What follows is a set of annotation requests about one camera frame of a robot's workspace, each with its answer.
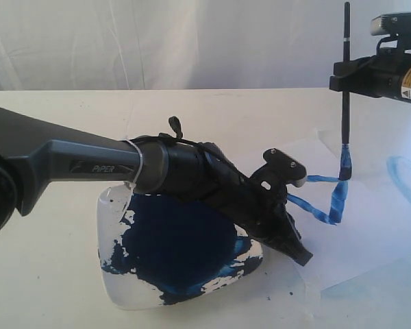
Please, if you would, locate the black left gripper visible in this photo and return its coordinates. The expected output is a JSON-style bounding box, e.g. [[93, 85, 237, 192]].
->
[[197, 169, 312, 266]]

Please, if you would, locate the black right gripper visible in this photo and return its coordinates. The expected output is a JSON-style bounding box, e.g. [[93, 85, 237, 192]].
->
[[329, 55, 411, 103]]

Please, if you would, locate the black paintbrush blue tip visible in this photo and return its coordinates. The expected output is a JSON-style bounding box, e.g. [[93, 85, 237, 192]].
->
[[339, 1, 352, 181]]

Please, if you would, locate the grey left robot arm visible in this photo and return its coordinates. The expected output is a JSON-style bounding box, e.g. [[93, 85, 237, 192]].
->
[[0, 108, 312, 265]]

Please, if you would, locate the white paper sheet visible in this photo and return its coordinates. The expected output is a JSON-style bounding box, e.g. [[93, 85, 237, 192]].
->
[[232, 130, 411, 287]]

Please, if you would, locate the white square paint dish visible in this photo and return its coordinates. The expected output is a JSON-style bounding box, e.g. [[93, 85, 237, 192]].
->
[[97, 185, 263, 310]]

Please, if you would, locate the white zip tie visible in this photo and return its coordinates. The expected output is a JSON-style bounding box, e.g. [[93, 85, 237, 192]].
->
[[118, 136, 148, 220]]

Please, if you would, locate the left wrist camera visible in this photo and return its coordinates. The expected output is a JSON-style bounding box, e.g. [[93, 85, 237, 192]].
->
[[263, 148, 308, 188]]

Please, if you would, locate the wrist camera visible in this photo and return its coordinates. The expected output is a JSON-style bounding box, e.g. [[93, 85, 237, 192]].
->
[[263, 148, 308, 188], [370, 12, 411, 36]]

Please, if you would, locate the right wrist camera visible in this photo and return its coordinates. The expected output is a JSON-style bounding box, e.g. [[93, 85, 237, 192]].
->
[[370, 12, 411, 36]]

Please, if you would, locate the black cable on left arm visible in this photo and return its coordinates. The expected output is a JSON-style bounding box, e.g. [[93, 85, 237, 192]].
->
[[121, 116, 292, 213]]

